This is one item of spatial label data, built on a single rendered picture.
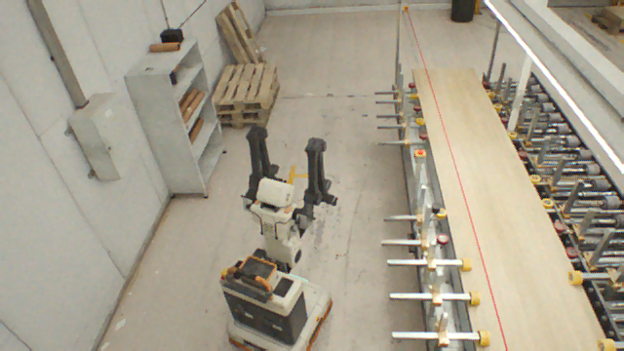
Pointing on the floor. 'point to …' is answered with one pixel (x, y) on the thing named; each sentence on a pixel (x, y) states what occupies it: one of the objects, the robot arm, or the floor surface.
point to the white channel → (552, 26)
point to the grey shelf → (143, 82)
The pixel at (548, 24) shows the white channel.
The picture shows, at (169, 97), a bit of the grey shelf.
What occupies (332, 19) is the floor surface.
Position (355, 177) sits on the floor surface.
